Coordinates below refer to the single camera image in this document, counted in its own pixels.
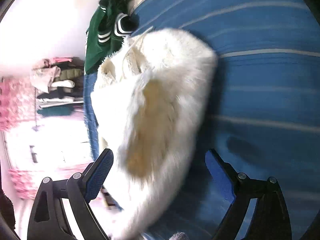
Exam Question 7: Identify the white fluffy sweater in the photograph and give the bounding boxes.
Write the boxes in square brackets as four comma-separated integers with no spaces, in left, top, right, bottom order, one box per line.
[91,28,217,239]

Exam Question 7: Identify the open shelf with folded clothes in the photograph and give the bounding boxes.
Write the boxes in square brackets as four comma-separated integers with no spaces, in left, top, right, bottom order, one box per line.
[30,57,85,118]

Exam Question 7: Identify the blue striped bedspread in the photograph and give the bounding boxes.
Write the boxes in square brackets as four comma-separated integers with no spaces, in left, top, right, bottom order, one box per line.
[83,0,320,240]

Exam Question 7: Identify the pink curtain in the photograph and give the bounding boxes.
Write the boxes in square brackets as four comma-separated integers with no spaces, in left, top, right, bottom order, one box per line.
[1,76,36,131]

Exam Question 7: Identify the green varsity jacket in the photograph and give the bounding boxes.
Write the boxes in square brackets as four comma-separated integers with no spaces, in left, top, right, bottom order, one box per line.
[85,0,138,74]

